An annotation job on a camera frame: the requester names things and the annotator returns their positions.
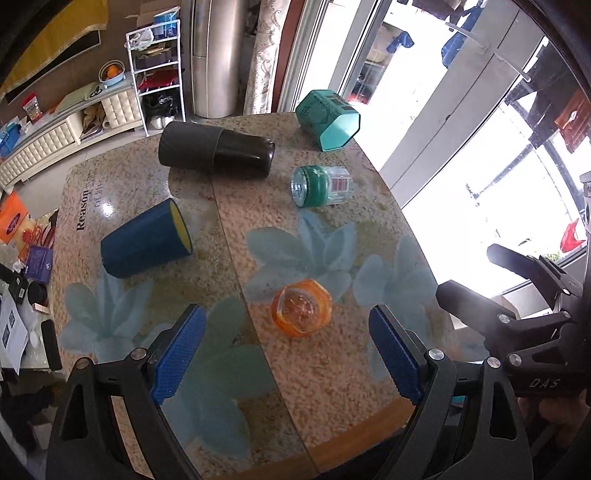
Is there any cardboard box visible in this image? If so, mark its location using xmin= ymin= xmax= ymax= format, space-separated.
xmin=136 ymin=0 xmax=183 ymax=28

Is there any orange packet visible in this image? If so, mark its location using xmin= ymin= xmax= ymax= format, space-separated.
xmin=0 ymin=191 xmax=31 ymax=243

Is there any white paper sheet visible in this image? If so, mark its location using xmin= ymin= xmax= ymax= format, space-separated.
xmin=0 ymin=293 xmax=28 ymax=376

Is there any teal hexagonal cup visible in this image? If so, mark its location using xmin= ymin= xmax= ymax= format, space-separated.
xmin=295 ymin=89 xmax=362 ymax=152

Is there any purple box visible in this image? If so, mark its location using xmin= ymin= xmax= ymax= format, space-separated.
xmin=25 ymin=246 xmax=54 ymax=281

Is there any patterned beige curtain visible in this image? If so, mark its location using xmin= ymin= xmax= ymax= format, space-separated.
xmin=244 ymin=0 xmax=293 ymax=115

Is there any blue bowl with oranges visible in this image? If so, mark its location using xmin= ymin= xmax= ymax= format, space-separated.
xmin=98 ymin=61 xmax=126 ymax=88

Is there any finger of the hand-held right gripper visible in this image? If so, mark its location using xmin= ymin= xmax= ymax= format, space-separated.
xmin=436 ymin=281 xmax=573 ymax=356
xmin=487 ymin=244 xmax=583 ymax=297

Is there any black remote control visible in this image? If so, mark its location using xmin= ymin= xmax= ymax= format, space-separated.
xmin=41 ymin=319 xmax=63 ymax=372

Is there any silver standing air conditioner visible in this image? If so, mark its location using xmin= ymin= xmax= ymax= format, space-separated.
xmin=191 ymin=0 xmax=246 ymax=119

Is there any red folded cloth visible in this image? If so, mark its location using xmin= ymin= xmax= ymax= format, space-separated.
xmin=139 ymin=69 xmax=179 ymax=93

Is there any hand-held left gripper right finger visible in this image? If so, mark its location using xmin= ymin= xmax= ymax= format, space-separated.
xmin=368 ymin=305 xmax=527 ymax=480

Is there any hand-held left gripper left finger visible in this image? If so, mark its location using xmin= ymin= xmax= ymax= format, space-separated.
xmin=46 ymin=304 xmax=207 ymax=480

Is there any dark blue cup yellow inside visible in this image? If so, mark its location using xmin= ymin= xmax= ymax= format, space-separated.
xmin=100 ymin=198 xmax=193 ymax=279

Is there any red lidded snack jar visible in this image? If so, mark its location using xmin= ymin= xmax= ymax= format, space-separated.
xmin=23 ymin=92 xmax=43 ymax=121

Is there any white tufted cabinet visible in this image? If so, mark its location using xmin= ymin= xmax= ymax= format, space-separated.
xmin=0 ymin=83 xmax=144 ymax=186

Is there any black cup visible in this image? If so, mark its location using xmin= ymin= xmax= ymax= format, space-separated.
xmin=158 ymin=121 xmax=276 ymax=178

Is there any white plastic bag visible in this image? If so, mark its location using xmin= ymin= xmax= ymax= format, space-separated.
xmin=130 ymin=28 xmax=155 ymax=51

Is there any blue box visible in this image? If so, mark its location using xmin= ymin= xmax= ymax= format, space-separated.
xmin=154 ymin=12 xmax=180 ymax=38

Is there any white wire shelf rack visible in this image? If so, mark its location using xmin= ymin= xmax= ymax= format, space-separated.
xmin=126 ymin=21 xmax=187 ymax=137

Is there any hanging orange garment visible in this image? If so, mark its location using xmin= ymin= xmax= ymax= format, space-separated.
xmin=554 ymin=90 xmax=591 ymax=153

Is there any small hanging blue garment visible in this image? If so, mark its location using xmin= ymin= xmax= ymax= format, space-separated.
xmin=387 ymin=31 xmax=415 ymax=54

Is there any orange glass cup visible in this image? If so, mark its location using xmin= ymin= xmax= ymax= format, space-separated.
xmin=271 ymin=279 xmax=333 ymax=340

